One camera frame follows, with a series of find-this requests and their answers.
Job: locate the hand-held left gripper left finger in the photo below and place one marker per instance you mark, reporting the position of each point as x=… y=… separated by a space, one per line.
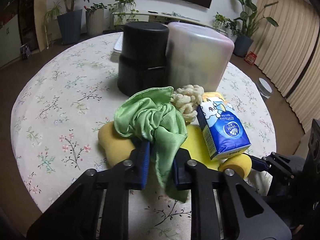
x=144 y=166

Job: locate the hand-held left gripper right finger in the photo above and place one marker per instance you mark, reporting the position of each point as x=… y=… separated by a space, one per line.
x=177 y=172

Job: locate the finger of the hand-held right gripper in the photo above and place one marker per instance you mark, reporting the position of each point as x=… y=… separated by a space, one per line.
x=258 y=163

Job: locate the yellow cylinder sponge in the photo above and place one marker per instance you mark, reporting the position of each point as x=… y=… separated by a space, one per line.
x=236 y=166

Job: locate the lemon yellow sponge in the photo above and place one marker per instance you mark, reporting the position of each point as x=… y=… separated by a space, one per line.
x=193 y=142

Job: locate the green microfiber cloth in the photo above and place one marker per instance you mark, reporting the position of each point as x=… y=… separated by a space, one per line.
x=150 y=120

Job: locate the blue and yellow tissue pack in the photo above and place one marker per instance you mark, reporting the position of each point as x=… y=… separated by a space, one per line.
x=222 y=132
x=212 y=96

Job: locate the cream chenille cloth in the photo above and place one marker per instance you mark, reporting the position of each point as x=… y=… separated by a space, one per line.
x=186 y=98

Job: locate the white plastic tray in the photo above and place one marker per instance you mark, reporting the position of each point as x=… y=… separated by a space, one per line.
x=117 y=46

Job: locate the glass jar with white lid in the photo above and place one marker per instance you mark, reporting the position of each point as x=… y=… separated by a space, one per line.
x=264 y=87

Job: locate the black plastic container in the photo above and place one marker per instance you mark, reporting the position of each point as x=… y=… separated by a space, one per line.
x=142 y=60

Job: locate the red packet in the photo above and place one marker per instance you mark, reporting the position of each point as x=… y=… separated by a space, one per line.
x=250 y=57

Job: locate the translucent plastic container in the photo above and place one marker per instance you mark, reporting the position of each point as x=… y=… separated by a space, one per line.
x=197 y=57

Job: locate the beige curtain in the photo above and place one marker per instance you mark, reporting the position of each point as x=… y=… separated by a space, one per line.
x=287 y=42

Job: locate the small leafy floor plant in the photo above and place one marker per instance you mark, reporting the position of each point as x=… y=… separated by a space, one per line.
x=222 y=22

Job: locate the white ribbed planter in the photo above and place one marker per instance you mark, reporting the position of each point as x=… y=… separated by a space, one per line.
x=95 y=22

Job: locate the white television console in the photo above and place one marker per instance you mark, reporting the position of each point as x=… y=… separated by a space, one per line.
x=180 y=17

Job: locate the large broad-leaf plant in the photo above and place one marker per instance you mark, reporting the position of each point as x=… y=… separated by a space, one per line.
x=250 y=10

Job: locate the dark blue square planter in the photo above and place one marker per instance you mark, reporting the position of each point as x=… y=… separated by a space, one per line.
x=70 y=26

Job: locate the trailing vine plant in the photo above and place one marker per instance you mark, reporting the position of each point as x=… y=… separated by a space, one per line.
x=123 y=6

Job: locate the small dark toy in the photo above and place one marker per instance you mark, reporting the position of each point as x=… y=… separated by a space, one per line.
x=25 y=51

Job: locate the small bushy plant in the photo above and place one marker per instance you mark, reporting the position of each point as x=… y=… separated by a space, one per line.
x=96 y=7

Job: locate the white cabinet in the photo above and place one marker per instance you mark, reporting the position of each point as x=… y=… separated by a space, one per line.
x=8 y=40

